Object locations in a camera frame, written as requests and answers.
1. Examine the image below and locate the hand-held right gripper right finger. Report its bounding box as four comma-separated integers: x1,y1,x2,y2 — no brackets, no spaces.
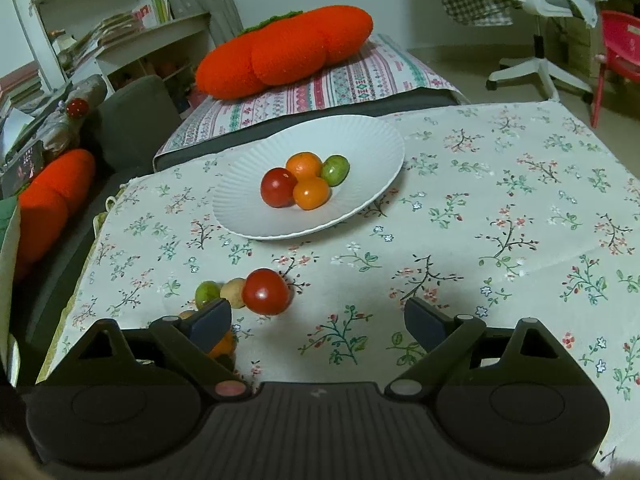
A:
384,297,571,400

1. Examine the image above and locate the grey sofa cushion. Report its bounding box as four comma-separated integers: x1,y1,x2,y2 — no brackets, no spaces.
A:
82,76,182,176

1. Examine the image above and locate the floral tablecloth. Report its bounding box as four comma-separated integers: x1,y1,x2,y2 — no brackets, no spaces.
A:
37,102,640,476

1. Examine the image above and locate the red cherry tomato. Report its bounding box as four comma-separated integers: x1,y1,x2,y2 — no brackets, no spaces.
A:
260,167,299,209
241,268,292,316

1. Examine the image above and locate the wooden desk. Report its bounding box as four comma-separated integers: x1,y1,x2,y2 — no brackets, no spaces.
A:
545,0,640,81

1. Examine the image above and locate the white office chair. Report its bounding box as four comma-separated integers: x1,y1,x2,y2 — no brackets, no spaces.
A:
487,0,596,103

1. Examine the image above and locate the small row of books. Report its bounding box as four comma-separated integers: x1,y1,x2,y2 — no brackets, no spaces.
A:
132,0,173,28

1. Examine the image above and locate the striped patterned cushion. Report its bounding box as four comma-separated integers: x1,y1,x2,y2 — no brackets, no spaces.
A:
159,34,463,156

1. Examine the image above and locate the grey patterned plush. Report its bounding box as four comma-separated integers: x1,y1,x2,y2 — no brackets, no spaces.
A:
35,74,108,161

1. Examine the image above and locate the small orange persimmon cushion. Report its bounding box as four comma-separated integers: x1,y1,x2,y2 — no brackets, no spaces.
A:
12,149,97,281

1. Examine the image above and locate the white bookshelf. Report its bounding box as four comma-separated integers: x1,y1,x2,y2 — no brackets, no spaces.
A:
7,0,216,106

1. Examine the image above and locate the stack of books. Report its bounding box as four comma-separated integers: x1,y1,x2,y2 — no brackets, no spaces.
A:
0,62,46,121

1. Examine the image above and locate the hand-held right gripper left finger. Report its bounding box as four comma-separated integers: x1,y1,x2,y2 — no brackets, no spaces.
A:
65,298,249,402

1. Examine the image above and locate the dark grey mattress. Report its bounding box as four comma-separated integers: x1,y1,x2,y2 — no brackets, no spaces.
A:
152,87,471,173

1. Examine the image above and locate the white ribbed plate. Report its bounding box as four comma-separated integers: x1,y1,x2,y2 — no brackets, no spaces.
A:
212,114,406,241

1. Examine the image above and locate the orange cherry tomato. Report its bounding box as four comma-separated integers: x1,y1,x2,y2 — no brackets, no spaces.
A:
286,152,324,181
292,176,331,211
207,331,237,359

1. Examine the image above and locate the pile of magazines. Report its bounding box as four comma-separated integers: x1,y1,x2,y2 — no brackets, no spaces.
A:
55,12,141,68

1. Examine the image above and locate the dark box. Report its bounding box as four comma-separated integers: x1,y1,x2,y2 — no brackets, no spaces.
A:
2,140,46,196

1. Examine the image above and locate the red plastic chair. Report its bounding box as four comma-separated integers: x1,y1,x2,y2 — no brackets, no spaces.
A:
590,10,640,128

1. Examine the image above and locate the green cherry tomato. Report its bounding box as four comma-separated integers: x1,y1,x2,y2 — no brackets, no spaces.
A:
194,281,223,310
320,155,350,187

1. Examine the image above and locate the large orange persimmon cushion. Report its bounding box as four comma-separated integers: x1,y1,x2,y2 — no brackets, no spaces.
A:
195,5,374,101

